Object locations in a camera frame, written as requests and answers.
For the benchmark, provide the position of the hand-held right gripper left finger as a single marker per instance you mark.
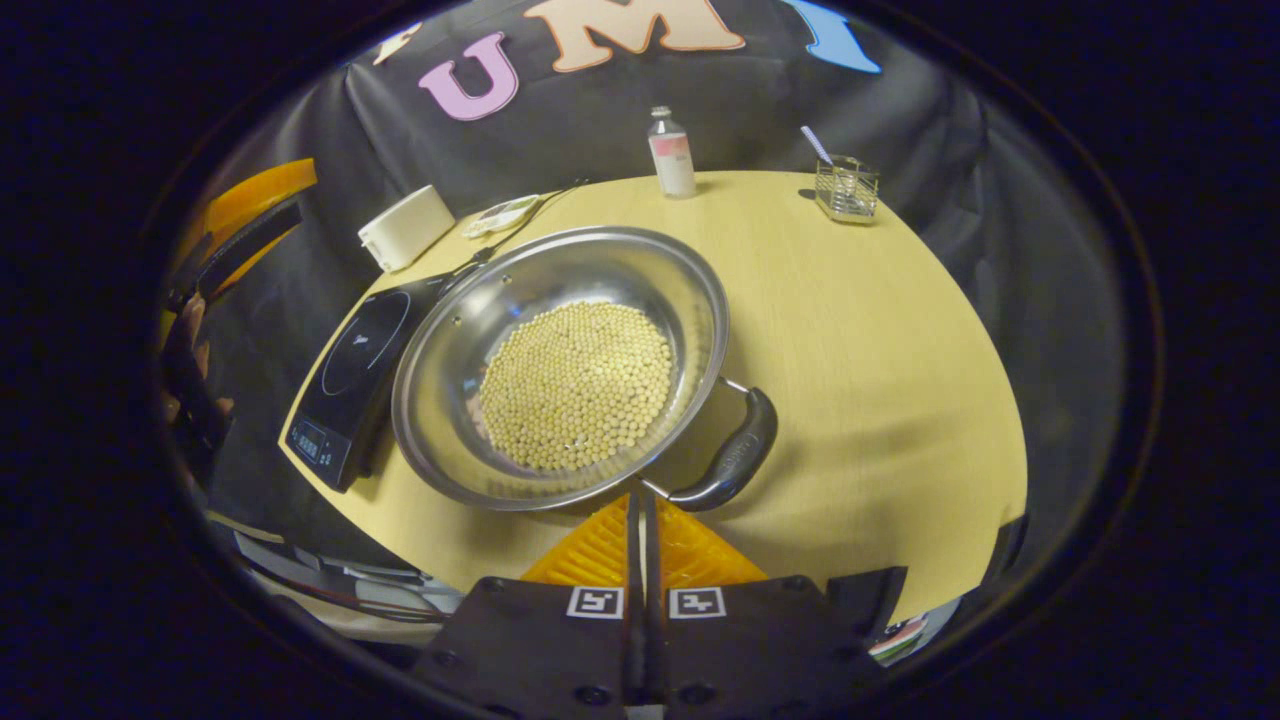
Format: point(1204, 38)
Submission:
point(540, 650)

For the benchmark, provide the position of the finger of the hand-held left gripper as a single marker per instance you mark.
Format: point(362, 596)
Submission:
point(250, 240)

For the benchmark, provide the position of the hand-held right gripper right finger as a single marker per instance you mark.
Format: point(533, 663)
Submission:
point(760, 650)

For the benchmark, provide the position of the black induction cooktop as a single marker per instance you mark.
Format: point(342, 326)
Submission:
point(350, 370)

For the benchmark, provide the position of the stainless steel pot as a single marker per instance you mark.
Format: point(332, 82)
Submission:
point(460, 350)

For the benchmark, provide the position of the colourful printed sheet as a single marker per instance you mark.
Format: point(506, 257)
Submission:
point(905, 635)

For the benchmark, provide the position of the white toaster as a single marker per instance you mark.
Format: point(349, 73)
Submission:
point(405, 228)

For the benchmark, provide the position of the white divided dish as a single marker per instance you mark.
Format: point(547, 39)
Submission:
point(503, 215)

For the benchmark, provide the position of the pile of yellow soybeans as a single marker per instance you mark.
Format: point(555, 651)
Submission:
point(575, 385)

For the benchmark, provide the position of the white straw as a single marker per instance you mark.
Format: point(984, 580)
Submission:
point(815, 143)

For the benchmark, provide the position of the black backdrop cloth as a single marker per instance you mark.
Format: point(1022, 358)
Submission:
point(750, 110)

